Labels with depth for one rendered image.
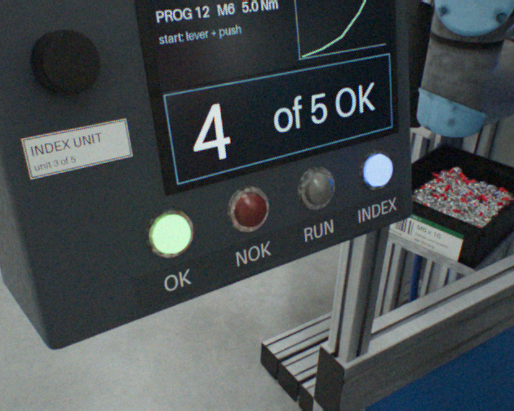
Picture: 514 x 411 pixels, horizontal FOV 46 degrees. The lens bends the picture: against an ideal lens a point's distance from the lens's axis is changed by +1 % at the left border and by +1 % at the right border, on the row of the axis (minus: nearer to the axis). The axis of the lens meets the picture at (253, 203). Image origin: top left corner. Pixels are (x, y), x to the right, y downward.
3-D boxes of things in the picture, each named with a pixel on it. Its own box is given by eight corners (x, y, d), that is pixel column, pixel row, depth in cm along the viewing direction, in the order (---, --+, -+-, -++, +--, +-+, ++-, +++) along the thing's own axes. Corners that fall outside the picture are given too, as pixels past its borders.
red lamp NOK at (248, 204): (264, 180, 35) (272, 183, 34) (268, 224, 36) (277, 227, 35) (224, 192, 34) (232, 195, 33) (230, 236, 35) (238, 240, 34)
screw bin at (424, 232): (435, 179, 105) (442, 142, 102) (533, 215, 96) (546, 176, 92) (365, 227, 91) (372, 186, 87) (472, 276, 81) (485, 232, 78)
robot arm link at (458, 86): (516, 128, 71) (542, 33, 66) (449, 147, 66) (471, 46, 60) (463, 106, 77) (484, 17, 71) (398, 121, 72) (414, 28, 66)
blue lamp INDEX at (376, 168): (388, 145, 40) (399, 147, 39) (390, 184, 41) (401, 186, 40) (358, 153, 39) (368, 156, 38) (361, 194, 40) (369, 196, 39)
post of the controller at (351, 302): (348, 334, 63) (374, 167, 53) (369, 352, 61) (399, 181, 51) (326, 345, 62) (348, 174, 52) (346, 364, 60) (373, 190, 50)
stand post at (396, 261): (362, 370, 176) (416, 62, 130) (384, 391, 169) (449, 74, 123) (350, 377, 174) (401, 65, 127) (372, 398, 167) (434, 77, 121)
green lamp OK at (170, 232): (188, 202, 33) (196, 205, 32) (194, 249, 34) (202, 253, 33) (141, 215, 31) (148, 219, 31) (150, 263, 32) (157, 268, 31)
